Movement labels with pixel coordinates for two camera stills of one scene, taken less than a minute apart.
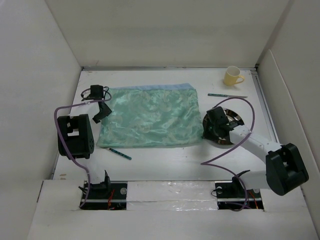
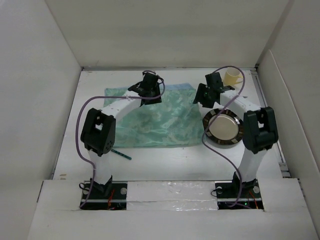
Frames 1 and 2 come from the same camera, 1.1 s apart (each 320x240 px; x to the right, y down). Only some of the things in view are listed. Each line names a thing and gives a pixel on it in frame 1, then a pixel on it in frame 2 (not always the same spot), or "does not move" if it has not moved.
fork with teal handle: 120,154 does not move
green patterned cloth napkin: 147,114 does not move
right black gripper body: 210,129 → 203,95
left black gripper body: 103,113 → 153,101
